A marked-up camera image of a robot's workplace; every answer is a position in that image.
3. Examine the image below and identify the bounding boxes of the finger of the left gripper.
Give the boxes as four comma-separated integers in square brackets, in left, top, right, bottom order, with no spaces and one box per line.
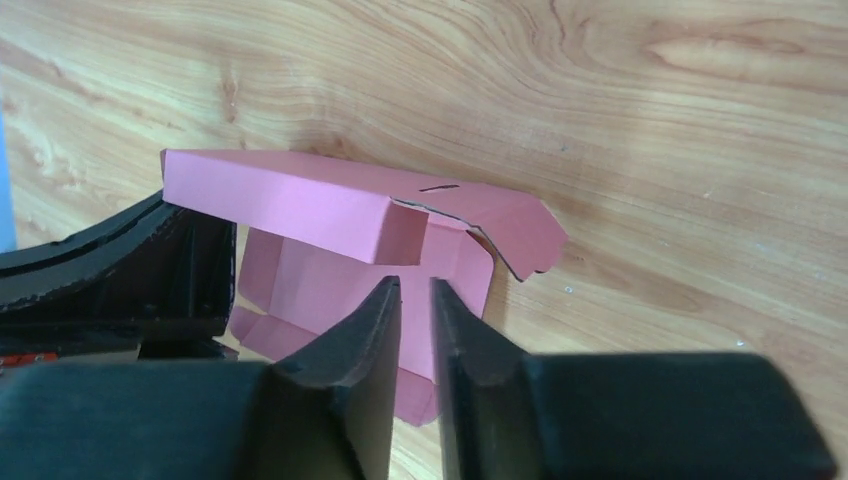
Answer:
[1,193,237,361]

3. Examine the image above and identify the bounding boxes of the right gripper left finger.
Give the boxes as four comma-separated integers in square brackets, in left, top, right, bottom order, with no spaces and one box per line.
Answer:
[1,276,401,479]

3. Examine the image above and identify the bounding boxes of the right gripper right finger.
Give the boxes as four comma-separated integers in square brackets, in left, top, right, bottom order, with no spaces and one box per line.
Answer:
[431,279,838,479]

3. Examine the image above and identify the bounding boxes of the pink paper box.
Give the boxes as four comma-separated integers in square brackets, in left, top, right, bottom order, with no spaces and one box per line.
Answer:
[161,149,567,426]

